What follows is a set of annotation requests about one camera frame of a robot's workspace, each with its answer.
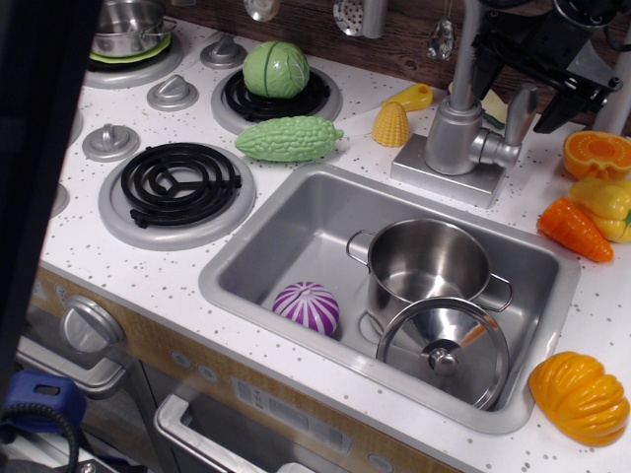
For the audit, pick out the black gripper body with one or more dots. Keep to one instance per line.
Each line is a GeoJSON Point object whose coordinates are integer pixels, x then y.
{"type": "Point", "coordinates": [554, 48]}

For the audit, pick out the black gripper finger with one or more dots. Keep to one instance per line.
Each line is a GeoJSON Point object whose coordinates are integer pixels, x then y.
{"type": "Point", "coordinates": [487, 67]}
{"type": "Point", "coordinates": [564, 107]}

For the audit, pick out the silver faucet lever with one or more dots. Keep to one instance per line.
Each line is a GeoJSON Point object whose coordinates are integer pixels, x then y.
{"type": "Point", "coordinates": [491, 148]}

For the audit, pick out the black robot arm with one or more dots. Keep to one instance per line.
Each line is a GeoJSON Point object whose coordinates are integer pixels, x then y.
{"type": "Point", "coordinates": [553, 48]}

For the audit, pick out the hanging clear spoon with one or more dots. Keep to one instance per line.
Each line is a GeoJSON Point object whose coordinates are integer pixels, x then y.
{"type": "Point", "coordinates": [442, 39]}

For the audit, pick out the orange toy pumpkin half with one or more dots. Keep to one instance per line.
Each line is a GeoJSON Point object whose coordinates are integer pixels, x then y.
{"type": "Point", "coordinates": [596, 154]}

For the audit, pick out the silver toy faucet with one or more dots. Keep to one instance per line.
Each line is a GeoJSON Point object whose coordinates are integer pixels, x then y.
{"type": "Point", "coordinates": [440, 162]}

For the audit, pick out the yellow toy bell pepper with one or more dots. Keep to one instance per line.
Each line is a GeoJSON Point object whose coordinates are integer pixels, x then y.
{"type": "Point", "coordinates": [607, 203]}

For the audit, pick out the orange toy carrot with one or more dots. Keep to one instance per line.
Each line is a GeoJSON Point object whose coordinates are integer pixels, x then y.
{"type": "Point", "coordinates": [567, 225]}

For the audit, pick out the yellow toy corn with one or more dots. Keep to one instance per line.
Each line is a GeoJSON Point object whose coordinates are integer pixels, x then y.
{"type": "Point", "coordinates": [391, 126]}

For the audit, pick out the hanging slotted spoon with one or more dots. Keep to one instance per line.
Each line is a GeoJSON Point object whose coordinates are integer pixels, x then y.
{"type": "Point", "coordinates": [348, 16]}

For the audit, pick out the black rear burner coil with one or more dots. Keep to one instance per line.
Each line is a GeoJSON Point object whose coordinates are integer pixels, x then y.
{"type": "Point", "coordinates": [319, 97]}

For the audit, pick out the black burner coil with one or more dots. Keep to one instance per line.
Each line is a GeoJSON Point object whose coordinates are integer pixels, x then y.
{"type": "Point", "coordinates": [175, 185]}
{"type": "Point", "coordinates": [319, 97]}

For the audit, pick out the green toy bitter melon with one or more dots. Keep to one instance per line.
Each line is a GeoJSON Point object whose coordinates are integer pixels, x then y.
{"type": "Point", "coordinates": [289, 139]}

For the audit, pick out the steel pot in sink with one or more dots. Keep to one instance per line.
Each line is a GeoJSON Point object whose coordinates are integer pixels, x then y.
{"type": "Point", "coordinates": [415, 260]}

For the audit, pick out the green toy cabbage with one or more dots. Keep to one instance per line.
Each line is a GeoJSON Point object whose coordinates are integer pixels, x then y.
{"type": "Point", "coordinates": [276, 70]}

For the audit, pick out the hanging silver ladle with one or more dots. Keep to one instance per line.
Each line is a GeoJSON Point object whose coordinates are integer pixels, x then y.
{"type": "Point", "coordinates": [262, 10]}

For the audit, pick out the silver stove knob rear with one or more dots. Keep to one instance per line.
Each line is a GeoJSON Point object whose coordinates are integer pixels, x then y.
{"type": "Point", "coordinates": [224, 53]}

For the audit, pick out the silver stove knob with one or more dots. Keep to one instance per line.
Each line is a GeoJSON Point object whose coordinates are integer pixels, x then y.
{"type": "Point", "coordinates": [111, 143]}
{"type": "Point", "coordinates": [224, 53]}
{"type": "Point", "coordinates": [174, 94]}

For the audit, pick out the steel pot lid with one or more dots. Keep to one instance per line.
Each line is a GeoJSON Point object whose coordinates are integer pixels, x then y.
{"type": "Point", "coordinates": [451, 344]}

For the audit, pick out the silver sink basin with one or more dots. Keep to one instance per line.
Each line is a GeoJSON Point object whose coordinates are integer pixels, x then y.
{"type": "Point", "coordinates": [299, 234]}

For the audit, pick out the yellow orange toy squash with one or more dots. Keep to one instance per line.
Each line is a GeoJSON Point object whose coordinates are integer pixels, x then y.
{"type": "Point", "coordinates": [580, 398]}

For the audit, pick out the purple toy onion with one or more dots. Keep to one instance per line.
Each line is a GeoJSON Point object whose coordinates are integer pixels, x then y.
{"type": "Point", "coordinates": [309, 304]}

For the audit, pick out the silver stove knob middle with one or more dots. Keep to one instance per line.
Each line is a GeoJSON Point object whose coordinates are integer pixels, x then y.
{"type": "Point", "coordinates": [174, 94]}

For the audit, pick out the black front burner coil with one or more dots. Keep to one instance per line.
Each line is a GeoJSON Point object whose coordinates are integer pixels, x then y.
{"type": "Point", "coordinates": [175, 185]}

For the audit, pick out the small steel pot on stove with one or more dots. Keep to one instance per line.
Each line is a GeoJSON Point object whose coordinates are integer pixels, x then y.
{"type": "Point", "coordinates": [127, 28]}

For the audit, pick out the silver stove knob front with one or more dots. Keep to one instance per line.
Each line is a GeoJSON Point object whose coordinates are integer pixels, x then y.
{"type": "Point", "coordinates": [111, 143]}

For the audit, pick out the green plate under pot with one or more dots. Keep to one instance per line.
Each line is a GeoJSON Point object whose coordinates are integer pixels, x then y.
{"type": "Point", "coordinates": [162, 45]}

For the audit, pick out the silver oven dial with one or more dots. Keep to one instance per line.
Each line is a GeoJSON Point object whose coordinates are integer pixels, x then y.
{"type": "Point", "coordinates": [87, 328]}

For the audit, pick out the blue clamp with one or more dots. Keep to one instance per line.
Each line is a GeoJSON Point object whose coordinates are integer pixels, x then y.
{"type": "Point", "coordinates": [38, 402]}

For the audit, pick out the yellow toy spatula handle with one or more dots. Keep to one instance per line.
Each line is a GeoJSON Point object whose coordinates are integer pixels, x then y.
{"type": "Point", "coordinates": [413, 98]}

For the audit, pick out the silver hanging rail post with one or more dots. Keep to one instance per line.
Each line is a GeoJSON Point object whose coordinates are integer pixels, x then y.
{"type": "Point", "coordinates": [374, 18]}

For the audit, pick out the dark foreground post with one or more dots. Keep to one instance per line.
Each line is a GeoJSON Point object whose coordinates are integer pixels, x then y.
{"type": "Point", "coordinates": [44, 52]}

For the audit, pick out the silver oven door handle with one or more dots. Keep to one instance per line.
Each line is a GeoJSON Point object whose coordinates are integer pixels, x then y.
{"type": "Point", "coordinates": [220, 442]}

